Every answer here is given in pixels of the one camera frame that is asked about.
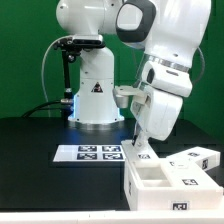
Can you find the black camera on stand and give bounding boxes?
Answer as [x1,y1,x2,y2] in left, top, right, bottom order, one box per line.
[53,35,105,119]

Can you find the white marker sheet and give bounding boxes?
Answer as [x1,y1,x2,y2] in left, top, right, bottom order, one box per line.
[53,145,125,162]

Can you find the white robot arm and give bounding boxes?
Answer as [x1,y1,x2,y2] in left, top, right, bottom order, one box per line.
[56,0,211,142]

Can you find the black base cables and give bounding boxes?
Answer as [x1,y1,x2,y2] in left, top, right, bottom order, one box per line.
[21,98,75,119]

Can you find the white cabinet body box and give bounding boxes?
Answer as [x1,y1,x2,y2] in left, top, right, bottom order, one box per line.
[124,159,223,211]

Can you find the white door panel front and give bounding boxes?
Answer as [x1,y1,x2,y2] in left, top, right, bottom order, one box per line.
[121,140,159,162]

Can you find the white door panel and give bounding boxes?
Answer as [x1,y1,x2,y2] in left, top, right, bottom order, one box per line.
[121,140,159,162]
[161,159,221,190]

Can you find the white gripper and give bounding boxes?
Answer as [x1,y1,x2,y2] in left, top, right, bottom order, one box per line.
[131,87,183,148]

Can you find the white L-shaped fence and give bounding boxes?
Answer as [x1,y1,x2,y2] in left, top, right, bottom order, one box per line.
[0,210,224,224]

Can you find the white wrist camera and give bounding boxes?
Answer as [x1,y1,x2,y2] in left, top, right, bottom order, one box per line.
[113,86,146,109]

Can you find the white cabinet top block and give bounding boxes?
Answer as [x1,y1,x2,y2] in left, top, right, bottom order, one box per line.
[168,146,221,171]

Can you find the grey camera cable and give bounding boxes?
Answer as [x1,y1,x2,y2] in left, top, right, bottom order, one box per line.
[40,35,73,118]

